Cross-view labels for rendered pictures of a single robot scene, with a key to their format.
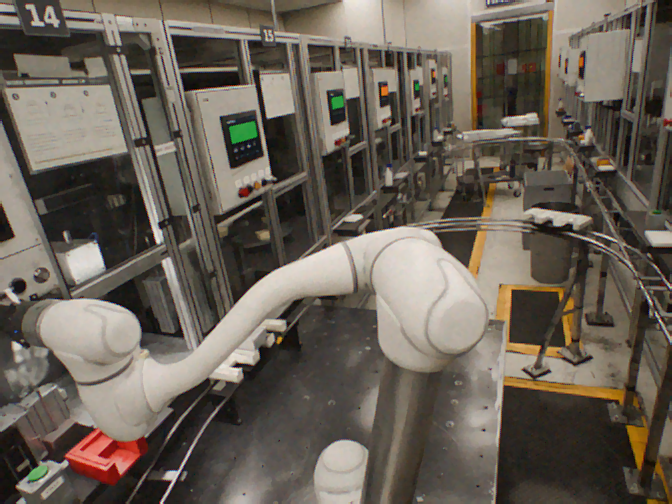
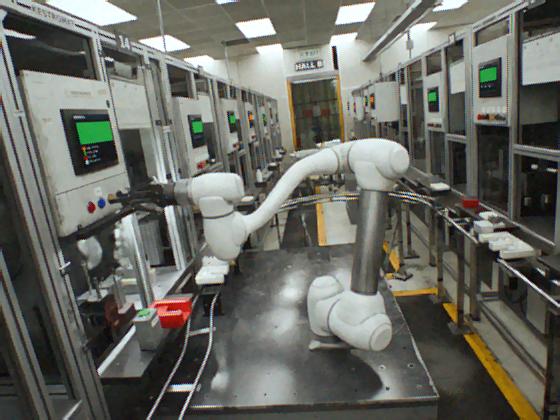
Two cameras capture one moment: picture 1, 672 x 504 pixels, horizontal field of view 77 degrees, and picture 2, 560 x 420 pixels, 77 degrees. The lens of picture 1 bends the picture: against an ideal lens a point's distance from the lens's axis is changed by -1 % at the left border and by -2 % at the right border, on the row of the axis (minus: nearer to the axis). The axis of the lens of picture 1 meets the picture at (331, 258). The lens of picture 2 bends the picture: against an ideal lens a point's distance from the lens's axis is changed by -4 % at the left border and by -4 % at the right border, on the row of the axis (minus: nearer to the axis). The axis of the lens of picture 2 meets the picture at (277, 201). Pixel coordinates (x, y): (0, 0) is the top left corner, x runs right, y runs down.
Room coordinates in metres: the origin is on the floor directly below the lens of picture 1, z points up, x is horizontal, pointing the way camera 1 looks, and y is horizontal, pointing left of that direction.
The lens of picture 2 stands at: (-0.49, 0.61, 1.62)
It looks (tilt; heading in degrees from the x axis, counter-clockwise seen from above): 13 degrees down; 341
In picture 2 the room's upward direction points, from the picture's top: 7 degrees counter-clockwise
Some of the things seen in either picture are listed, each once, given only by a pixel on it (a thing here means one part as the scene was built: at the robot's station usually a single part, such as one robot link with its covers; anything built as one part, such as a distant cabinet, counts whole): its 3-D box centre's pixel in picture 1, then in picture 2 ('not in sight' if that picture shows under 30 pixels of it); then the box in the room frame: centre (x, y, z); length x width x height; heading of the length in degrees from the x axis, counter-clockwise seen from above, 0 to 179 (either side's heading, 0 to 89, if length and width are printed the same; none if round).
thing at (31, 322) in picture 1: (53, 324); (186, 192); (0.70, 0.52, 1.42); 0.09 x 0.06 x 0.09; 155
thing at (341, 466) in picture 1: (348, 487); (327, 303); (0.76, 0.04, 0.85); 0.18 x 0.16 x 0.22; 11
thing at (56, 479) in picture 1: (46, 491); (146, 328); (0.74, 0.74, 0.97); 0.08 x 0.08 x 0.12; 65
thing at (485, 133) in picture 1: (488, 162); (314, 172); (6.00, -2.40, 0.48); 0.88 x 0.56 x 0.96; 83
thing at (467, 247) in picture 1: (466, 214); (305, 208); (5.23, -1.81, 0.01); 5.85 x 0.59 x 0.01; 155
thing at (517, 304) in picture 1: (535, 315); (372, 259); (2.68, -1.44, 0.01); 1.00 x 0.55 x 0.01; 155
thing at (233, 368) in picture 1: (249, 352); (218, 270); (1.43, 0.37, 0.84); 0.36 x 0.14 x 0.10; 155
